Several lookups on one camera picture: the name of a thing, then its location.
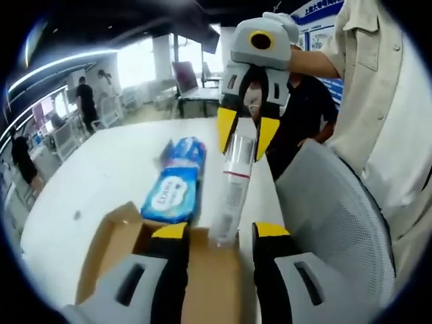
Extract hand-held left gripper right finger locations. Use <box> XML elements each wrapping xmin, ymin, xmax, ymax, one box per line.
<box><xmin>251</xmin><ymin>221</ymin><xmax>342</xmax><ymax>324</ymax></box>

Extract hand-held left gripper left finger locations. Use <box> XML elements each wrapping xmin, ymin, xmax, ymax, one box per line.
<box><xmin>59</xmin><ymin>221</ymin><xmax>191</xmax><ymax>324</ymax></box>

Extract white cosmetic tube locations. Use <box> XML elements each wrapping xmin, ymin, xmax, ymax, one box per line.
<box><xmin>209</xmin><ymin>132</ymin><xmax>257</xmax><ymax>249</ymax></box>

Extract brown cardboard shoe box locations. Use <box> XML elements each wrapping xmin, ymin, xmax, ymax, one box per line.
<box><xmin>74</xmin><ymin>201</ymin><xmax>242</xmax><ymax>324</ymax></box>

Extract computer monitor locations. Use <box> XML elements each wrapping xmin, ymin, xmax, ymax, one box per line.
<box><xmin>171</xmin><ymin>60</ymin><xmax>199</xmax><ymax>99</ymax></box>

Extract grey mesh office chair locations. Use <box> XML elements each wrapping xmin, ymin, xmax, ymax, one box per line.
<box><xmin>275</xmin><ymin>140</ymin><xmax>396</xmax><ymax>304</ymax></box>

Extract blue wipes pack white label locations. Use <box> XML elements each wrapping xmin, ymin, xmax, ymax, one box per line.
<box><xmin>140</xmin><ymin>167</ymin><xmax>200</xmax><ymax>226</ymax></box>

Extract person's cream shirt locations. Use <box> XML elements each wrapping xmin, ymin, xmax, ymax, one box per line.
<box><xmin>325</xmin><ymin>0</ymin><xmax>432</xmax><ymax>271</ymax></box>

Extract blue white wall poster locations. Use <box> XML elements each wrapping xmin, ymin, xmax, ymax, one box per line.
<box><xmin>320</xmin><ymin>76</ymin><xmax>345</xmax><ymax>112</ymax></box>

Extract blue framed wall poster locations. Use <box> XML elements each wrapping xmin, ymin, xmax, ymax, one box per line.
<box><xmin>292</xmin><ymin>0</ymin><xmax>344</xmax><ymax>51</ymax></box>

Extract pink wall screens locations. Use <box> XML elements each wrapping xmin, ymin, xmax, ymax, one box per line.
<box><xmin>32</xmin><ymin>103</ymin><xmax>55</xmax><ymax>119</ymax></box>

